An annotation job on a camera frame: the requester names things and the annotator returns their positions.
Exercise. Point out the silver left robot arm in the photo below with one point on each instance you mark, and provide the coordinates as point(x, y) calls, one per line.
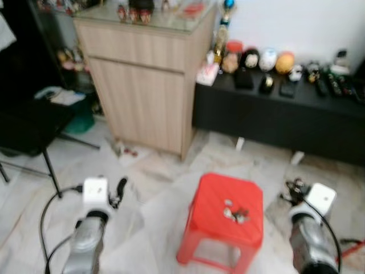
point(85, 245)

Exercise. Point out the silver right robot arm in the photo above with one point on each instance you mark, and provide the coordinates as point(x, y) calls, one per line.
point(311, 245)

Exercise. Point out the bunch of metal keys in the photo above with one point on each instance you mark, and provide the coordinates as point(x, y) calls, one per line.
point(235, 212)

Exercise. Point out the small red dumbbell toy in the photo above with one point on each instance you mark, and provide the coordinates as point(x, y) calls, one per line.
point(130, 151)

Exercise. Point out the green plastic bin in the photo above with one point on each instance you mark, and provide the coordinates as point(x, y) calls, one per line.
point(82, 120)

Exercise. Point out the black low console table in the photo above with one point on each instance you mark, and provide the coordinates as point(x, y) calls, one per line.
point(274, 117)

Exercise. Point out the light wooden cabinet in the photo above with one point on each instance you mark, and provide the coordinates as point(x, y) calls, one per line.
point(137, 97)

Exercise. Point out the red plastic stool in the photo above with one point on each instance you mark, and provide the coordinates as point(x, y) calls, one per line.
point(211, 228)

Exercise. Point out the white and blue paper stack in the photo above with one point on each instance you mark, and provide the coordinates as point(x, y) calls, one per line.
point(63, 96)

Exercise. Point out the black folding chair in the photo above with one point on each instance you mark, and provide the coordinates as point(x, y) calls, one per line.
point(28, 125)

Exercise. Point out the black remote control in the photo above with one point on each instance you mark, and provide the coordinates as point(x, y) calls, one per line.
point(338, 84)
point(322, 87)

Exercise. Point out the small white panda figure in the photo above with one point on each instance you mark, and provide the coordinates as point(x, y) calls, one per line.
point(295, 73)

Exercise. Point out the small black toy figure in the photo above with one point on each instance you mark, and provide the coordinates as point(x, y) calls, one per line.
point(312, 72)

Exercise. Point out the black wallet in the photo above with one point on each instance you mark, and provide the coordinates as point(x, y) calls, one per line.
point(244, 79)

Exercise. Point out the yellow egg-shaped plush toy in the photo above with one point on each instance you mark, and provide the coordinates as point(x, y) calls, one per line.
point(284, 63)

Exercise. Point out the white egg-shaped plush toy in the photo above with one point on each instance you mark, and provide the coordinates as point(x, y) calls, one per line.
point(268, 59)

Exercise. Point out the pink white tissue box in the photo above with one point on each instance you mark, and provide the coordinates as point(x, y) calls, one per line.
point(207, 74)

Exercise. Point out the black egg-shaped plush toy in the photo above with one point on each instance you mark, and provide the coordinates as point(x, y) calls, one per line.
point(250, 59)

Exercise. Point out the glass jar with red lid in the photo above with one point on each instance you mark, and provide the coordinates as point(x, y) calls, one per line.
point(232, 57)

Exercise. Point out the glass display shelf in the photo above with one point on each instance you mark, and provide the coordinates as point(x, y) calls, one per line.
point(57, 34)

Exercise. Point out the gold trophy with blue ball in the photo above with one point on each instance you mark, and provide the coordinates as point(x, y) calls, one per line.
point(222, 40)

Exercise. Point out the row of small figurines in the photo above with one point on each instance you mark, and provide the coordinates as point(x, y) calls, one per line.
point(140, 11)

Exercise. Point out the flat red box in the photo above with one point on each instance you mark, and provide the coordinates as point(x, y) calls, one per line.
point(194, 9)

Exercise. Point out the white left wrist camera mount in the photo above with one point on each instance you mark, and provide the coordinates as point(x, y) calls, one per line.
point(95, 191)

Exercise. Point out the red and black metal frame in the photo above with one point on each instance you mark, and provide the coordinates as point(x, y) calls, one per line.
point(353, 251)

